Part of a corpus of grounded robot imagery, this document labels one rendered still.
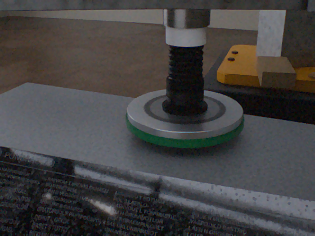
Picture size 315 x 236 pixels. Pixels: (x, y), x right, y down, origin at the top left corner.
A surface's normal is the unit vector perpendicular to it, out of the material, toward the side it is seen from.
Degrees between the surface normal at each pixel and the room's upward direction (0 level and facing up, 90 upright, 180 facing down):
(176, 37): 90
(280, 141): 0
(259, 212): 45
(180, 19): 90
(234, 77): 90
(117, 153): 0
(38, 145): 0
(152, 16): 90
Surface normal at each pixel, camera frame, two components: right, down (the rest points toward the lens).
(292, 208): -0.23, -0.38
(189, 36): 0.07, 0.40
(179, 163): -0.01, -0.91
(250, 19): -0.43, 0.37
